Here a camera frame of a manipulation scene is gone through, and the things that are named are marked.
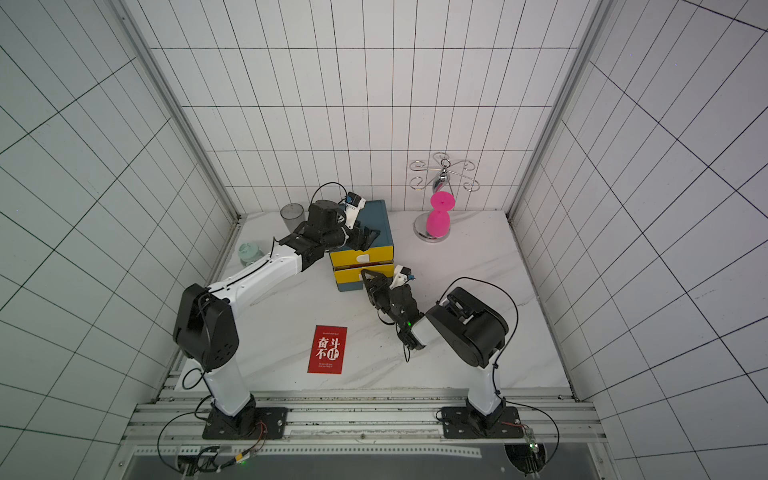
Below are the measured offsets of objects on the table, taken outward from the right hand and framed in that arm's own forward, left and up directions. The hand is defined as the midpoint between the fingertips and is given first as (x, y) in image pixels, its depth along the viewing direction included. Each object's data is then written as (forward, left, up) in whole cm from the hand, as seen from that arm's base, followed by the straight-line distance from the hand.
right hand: (365, 267), depth 89 cm
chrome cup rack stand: (+27, -24, +16) cm, 39 cm away
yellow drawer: (0, -3, +7) cm, 7 cm away
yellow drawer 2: (-3, +3, 0) cm, 4 cm away
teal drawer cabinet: (+15, -2, +8) cm, 17 cm away
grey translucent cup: (+22, +29, -1) cm, 37 cm away
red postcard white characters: (-21, +9, -12) cm, 26 cm away
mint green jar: (+6, +40, -3) cm, 40 cm away
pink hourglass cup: (+15, -22, +6) cm, 28 cm away
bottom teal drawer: (-2, +5, -7) cm, 9 cm away
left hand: (+7, -1, +9) cm, 11 cm away
